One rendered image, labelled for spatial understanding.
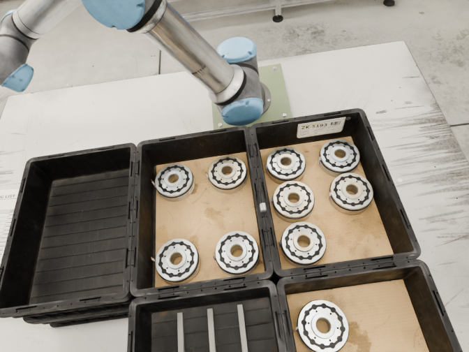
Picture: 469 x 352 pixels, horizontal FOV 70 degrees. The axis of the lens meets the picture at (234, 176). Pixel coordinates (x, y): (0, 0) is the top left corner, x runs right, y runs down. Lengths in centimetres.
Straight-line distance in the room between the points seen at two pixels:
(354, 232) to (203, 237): 37
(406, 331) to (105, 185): 82
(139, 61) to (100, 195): 179
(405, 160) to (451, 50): 165
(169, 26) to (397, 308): 76
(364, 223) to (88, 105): 108
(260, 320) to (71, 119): 101
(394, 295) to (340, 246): 15
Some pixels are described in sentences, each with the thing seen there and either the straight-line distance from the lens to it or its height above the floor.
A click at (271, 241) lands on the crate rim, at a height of 93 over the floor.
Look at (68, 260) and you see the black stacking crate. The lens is 97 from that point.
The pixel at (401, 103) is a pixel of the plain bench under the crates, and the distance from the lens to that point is 131.
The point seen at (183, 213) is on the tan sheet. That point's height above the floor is 83.
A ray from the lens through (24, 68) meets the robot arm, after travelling 100.
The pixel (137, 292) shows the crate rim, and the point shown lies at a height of 93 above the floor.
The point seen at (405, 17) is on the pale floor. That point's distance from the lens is 293.
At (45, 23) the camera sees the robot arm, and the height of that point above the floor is 115.
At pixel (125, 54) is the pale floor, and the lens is 280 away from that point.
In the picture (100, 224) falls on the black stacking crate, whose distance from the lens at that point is 97.
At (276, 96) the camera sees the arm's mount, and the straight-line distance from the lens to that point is 119.
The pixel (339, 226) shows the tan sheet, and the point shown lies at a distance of 87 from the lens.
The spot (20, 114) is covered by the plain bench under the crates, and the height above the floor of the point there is 70.
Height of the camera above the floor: 162
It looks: 59 degrees down
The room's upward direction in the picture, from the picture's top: 11 degrees counter-clockwise
